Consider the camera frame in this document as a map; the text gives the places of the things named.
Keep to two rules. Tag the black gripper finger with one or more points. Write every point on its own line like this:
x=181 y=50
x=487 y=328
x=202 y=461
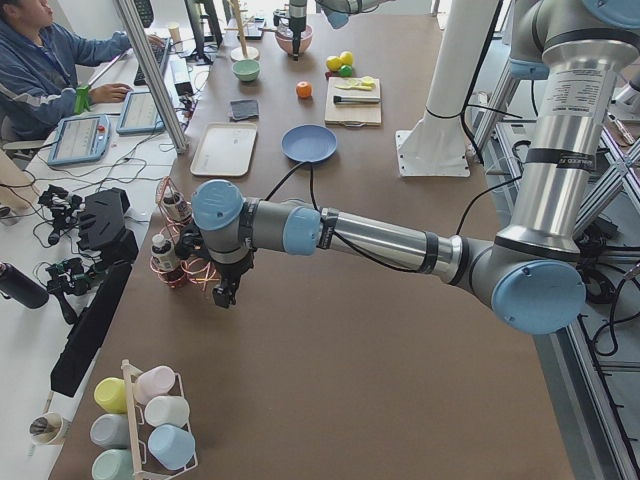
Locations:
x=296 y=42
x=224 y=293

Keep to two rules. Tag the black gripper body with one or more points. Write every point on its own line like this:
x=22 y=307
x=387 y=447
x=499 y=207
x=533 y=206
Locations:
x=231 y=272
x=298 y=27

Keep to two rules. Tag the orange fruit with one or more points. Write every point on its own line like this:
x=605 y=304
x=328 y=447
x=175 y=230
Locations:
x=304 y=90

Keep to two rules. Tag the blue plate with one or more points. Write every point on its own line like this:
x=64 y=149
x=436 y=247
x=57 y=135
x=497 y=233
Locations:
x=309 y=143

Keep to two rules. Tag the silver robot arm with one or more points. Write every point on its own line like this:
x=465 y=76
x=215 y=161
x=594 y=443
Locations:
x=337 y=12
x=527 y=274

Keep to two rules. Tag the pink bowl with ice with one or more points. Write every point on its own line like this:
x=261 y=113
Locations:
x=284 y=38

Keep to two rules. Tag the tea bottle front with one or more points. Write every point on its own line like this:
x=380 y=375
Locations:
x=165 y=263

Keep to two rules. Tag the tea bottle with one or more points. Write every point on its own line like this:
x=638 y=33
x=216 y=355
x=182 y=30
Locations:
x=165 y=263
x=176 y=207

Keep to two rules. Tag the tea bottle back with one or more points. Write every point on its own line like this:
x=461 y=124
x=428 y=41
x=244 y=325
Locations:
x=176 y=207

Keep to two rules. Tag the yellow lemon lower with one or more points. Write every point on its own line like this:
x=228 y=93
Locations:
x=333 y=63

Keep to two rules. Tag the yellow lemon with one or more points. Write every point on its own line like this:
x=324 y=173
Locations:
x=347 y=58
x=333 y=63

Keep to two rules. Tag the yellow lemon upper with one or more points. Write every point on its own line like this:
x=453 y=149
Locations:
x=347 y=58

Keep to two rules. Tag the wooden cup tree stand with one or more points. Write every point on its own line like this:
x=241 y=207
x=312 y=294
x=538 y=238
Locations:
x=244 y=51

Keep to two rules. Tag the green lime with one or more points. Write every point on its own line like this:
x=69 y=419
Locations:
x=345 y=71

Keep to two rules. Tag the green bowl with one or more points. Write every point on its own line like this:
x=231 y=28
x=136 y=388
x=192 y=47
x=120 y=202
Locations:
x=246 y=70

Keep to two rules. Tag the lemon slice lower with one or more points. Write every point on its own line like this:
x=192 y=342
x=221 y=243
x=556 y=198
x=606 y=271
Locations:
x=352 y=83

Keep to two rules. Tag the yellow plastic knife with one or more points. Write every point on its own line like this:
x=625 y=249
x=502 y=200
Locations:
x=341 y=86

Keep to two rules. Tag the grey folded cloth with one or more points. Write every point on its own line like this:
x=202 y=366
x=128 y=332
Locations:
x=244 y=109

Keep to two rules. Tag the wooden cutting board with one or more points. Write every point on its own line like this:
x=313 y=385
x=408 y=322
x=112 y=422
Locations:
x=352 y=115

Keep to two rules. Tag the cream rabbit tray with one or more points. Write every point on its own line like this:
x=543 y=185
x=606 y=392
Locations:
x=225 y=150

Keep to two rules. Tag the pink cup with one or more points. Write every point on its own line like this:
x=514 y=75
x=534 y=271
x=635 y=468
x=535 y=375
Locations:
x=152 y=383

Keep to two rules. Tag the wooden cup rack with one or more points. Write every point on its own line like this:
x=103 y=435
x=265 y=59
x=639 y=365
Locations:
x=145 y=466

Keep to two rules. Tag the white cup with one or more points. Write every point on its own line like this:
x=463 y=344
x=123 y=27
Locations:
x=173 y=410

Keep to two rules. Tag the teach pendant far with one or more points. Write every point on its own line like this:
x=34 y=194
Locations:
x=139 y=115

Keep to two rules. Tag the teach pendant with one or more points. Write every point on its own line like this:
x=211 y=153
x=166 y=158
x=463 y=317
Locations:
x=80 y=139
x=139 y=115

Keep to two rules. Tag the yellow cup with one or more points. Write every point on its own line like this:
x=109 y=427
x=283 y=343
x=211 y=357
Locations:
x=110 y=395

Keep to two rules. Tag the teach pendant near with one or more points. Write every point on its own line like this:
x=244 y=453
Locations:
x=80 y=139

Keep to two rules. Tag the blue cup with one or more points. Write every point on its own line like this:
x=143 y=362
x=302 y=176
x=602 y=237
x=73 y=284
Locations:
x=172 y=446

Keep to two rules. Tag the grey cup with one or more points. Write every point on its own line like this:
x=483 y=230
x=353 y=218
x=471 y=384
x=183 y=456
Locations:
x=111 y=431

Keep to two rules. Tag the black thermos bottle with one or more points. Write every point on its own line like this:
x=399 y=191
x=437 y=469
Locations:
x=21 y=288

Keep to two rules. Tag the mint green cup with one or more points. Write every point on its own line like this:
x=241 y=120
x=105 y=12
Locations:
x=113 y=464

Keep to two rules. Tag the paper cup with utensils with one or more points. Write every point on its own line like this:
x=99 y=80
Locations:
x=48 y=429

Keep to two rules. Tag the person in blue hoodie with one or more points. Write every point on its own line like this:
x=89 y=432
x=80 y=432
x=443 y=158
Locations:
x=39 y=83

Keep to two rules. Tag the copper wire bottle rack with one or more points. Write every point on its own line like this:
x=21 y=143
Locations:
x=199 y=272

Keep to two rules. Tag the aluminium frame post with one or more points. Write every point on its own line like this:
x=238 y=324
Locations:
x=154 y=78

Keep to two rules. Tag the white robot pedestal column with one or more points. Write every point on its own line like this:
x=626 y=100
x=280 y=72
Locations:
x=436 y=146

